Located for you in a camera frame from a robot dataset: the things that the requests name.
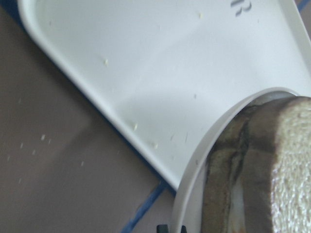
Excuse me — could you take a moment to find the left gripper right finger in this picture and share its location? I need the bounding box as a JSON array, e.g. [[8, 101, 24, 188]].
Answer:
[[181, 225, 187, 233]]

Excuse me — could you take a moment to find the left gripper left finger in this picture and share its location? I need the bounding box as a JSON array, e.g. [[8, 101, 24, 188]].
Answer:
[[156, 224, 169, 233]]

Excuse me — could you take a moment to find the white round plate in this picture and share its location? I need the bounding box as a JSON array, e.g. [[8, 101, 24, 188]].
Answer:
[[168, 87, 299, 233]]

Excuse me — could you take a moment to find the bread slice sandwich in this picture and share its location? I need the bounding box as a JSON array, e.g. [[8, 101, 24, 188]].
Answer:
[[201, 97, 311, 233]]

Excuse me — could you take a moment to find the white rectangular tray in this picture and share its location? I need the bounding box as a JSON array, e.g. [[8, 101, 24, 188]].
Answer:
[[18, 0, 311, 189]]

